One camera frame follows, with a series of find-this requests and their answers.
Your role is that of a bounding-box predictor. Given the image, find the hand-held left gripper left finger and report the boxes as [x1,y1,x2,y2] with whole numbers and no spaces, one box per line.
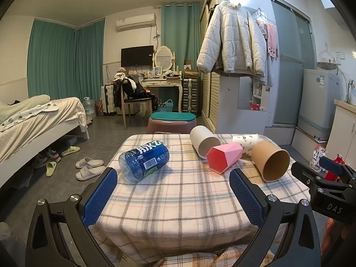
[25,167,119,267]

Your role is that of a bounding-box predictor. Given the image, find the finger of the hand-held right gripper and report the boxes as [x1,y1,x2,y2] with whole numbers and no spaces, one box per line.
[291,161,351,194]
[318,156,356,185]

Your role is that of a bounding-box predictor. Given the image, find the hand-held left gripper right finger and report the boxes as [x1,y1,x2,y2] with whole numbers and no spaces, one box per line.
[229,168,323,267]

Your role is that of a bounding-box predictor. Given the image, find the brown paper cup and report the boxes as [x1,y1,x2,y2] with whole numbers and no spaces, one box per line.
[251,140,290,183]

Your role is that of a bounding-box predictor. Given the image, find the pink hexagonal cup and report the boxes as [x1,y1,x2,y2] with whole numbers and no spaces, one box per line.
[206,142,245,175]

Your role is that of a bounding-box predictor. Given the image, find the blue plastic bottle cup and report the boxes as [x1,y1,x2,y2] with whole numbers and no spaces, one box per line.
[118,140,170,182]

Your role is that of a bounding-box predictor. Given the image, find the leaf print paper cup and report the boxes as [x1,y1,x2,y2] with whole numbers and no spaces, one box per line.
[232,134,259,156]

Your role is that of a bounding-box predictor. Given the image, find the white cup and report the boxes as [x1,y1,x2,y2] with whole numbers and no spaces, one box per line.
[190,125,222,160]

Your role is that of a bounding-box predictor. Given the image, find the person's right hand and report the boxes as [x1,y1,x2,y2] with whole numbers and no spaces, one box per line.
[321,218,356,256]

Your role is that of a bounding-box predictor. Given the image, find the red plastic bottle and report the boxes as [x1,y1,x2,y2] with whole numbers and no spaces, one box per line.
[325,154,348,183]

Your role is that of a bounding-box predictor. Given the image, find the white printed packet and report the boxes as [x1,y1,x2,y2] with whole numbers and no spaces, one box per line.
[312,146,328,172]

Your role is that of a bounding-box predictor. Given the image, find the white slipper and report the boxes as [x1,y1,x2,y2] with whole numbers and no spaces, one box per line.
[76,165,106,181]
[76,157,104,169]

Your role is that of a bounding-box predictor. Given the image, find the white cabinet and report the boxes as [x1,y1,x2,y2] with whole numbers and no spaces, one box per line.
[325,99,356,167]

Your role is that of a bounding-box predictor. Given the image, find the white washing machine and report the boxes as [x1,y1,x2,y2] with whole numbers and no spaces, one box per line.
[297,69,340,141]

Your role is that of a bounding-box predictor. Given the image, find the grey sneakers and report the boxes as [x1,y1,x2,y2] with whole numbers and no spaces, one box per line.
[32,149,62,169]

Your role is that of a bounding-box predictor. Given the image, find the plaid tablecloth table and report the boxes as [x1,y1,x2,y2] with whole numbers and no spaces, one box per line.
[88,133,315,267]

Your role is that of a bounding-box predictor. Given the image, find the clear water jug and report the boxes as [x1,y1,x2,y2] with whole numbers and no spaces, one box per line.
[83,97,96,119]

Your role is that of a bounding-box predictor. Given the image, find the white bed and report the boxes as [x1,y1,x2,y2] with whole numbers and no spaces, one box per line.
[0,96,91,187]

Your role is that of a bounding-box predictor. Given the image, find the pink stool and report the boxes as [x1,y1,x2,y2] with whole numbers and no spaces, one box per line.
[147,115,197,134]

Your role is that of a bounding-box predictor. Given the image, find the white suitcase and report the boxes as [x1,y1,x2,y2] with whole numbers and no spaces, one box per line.
[101,85,117,114]

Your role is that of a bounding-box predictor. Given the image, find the wooden chair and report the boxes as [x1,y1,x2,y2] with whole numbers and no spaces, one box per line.
[119,82,153,131]

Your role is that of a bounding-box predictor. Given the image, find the white wardrobe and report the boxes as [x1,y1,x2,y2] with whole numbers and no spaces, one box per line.
[200,0,274,134]

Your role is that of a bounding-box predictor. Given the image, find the frosted glass door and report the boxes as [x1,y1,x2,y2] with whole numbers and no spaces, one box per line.
[268,0,316,125]

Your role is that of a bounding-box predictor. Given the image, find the teal stool cushion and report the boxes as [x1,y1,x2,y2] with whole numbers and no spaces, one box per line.
[150,112,197,122]

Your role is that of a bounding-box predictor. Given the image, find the teal basket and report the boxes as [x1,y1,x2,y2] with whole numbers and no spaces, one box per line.
[158,99,174,113]

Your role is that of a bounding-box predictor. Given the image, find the pile of clothes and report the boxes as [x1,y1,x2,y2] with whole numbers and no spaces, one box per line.
[113,72,158,110]

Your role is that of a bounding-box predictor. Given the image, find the printed white blanket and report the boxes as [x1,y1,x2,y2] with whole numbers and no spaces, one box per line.
[0,103,59,132]

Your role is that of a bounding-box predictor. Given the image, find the silver suitcase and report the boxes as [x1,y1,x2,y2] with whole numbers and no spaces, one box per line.
[181,78,201,114]

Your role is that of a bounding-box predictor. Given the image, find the pale green blanket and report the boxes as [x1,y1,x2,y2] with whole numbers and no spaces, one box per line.
[0,95,51,123]

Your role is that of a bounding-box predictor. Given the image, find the white dressing table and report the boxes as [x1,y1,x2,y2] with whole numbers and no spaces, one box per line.
[141,76,182,114]

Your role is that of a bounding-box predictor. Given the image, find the teal curtain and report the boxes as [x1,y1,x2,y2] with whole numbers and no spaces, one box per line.
[75,19,105,101]
[161,2,202,73]
[27,19,77,103]

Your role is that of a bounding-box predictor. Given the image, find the cardboard box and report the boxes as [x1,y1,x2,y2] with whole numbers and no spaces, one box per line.
[184,61,200,79]

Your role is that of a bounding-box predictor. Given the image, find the pink hanging clothes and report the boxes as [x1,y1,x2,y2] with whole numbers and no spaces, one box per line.
[257,19,279,59]

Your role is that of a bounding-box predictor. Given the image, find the black television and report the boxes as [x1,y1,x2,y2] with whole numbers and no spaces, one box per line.
[121,45,154,68]

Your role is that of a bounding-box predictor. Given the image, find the oval vanity mirror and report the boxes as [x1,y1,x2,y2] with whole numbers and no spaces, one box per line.
[154,46,176,74]

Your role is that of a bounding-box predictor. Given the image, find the white quilted jacket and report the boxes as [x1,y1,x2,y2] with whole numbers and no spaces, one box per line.
[196,0,267,77]

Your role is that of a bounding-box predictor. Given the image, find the white air conditioner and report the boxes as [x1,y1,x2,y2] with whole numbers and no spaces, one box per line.
[116,13,157,32]

